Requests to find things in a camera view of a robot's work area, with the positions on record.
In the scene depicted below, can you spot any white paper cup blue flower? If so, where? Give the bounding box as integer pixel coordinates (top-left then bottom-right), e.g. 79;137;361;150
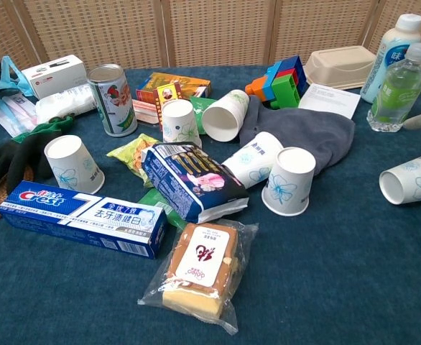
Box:
261;147;317;217
221;131;285;189
43;134;106;195
379;149;421;206

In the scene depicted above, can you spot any teal table cloth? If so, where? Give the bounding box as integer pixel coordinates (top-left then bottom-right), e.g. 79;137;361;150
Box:
0;60;421;345

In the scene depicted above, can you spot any white box with black print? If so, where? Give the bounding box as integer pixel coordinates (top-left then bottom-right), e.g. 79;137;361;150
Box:
21;54;86;100

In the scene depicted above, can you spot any small green sachet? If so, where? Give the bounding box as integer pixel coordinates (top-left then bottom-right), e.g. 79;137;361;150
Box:
137;188;188;231

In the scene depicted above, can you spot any blue Crest toothpaste box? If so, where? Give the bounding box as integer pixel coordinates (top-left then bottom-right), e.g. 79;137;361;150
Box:
0;180;167;260

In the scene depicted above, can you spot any yellow green snack packet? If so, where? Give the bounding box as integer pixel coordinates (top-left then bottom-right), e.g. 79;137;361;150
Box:
106;133;160;188

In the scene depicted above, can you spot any colourful toy brick block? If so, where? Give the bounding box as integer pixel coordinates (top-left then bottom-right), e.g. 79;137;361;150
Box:
244;55;311;110

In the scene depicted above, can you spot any yellow orange box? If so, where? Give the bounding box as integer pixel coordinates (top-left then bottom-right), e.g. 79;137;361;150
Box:
135;72;212;104

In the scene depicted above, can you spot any dark blue sanitary pad pack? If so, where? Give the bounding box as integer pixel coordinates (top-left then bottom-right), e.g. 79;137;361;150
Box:
140;142;250;224

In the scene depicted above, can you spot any green white tin can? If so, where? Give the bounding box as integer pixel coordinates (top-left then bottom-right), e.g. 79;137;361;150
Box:
85;63;139;137

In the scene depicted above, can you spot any clear bottle green label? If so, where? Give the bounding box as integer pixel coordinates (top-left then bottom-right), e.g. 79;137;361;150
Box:
366;42;421;133

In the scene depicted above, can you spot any white paper sheet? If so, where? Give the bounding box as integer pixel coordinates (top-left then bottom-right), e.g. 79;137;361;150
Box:
297;83;361;120

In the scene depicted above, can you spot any white wipes pack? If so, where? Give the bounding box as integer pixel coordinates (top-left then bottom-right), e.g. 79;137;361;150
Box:
34;84;98;125

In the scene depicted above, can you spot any red yellow medicine box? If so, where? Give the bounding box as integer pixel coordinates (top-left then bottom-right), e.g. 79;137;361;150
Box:
152;81;183;125

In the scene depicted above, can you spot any pink white flat box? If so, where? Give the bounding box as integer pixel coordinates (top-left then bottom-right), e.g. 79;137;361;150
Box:
131;98;165;126

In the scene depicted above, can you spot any toothbrush pack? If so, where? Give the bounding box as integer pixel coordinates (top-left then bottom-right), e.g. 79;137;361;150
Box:
0;92;39;138

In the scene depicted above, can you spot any beige lidded lunch box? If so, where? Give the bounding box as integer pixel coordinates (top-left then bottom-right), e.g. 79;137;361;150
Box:
302;45;377;91

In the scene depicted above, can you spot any green tea sachet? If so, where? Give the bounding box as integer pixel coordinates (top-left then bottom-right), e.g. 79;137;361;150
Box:
188;95;218;136

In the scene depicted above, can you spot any light blue bread bag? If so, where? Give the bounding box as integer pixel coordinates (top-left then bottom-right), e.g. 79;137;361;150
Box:
0;55;35;109

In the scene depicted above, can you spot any woven folding screen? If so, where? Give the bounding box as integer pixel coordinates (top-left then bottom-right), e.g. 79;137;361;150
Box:
0;0;421;71

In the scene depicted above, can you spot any black green work glove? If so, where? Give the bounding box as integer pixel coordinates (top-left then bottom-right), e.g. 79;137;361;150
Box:
0;114;75;200

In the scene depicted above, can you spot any white paper cup green flower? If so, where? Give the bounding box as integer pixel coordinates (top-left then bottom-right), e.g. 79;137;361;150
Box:
161;98;203;148
201;89;251;142

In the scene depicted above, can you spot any wrapped cake slice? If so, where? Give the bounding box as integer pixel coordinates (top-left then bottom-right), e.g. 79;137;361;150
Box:
137;218;259;336

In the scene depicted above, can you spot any gray cloth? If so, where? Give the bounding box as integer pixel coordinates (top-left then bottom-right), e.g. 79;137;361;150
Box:
239;95;356;177

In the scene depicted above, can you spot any white milk drink bottle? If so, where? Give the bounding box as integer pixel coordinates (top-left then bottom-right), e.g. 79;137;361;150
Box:
359;13;421;104

